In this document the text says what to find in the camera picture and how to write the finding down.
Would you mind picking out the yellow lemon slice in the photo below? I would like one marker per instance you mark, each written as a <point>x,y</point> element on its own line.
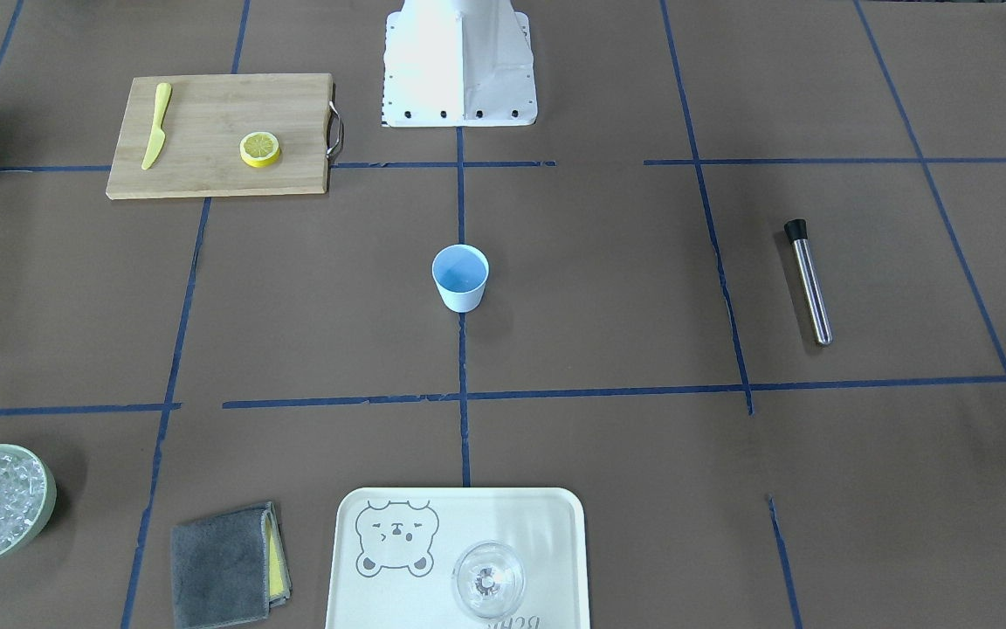
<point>259,149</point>

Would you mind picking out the steel muddler black tip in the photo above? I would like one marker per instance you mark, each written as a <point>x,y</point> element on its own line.
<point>797,233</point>

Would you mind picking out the light blue cup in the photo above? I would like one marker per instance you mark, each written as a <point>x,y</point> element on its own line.
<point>460,273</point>

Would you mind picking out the clear wine glass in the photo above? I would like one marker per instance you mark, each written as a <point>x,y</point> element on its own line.
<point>489,581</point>

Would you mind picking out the cream bear tray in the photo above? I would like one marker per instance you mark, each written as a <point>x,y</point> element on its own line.
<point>395,548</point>

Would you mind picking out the wooden cutting board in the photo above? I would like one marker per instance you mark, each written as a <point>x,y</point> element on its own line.
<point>207,117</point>

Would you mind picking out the yellow cloth under grey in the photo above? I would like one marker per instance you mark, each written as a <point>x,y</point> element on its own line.
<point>279,584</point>

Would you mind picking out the grey folded cloth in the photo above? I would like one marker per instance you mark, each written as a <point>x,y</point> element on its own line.
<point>219,569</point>

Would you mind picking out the yellow plastic knife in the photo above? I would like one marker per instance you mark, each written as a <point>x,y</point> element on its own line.
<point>156,140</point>

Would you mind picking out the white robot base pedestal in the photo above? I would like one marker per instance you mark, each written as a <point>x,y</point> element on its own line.
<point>458,64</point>

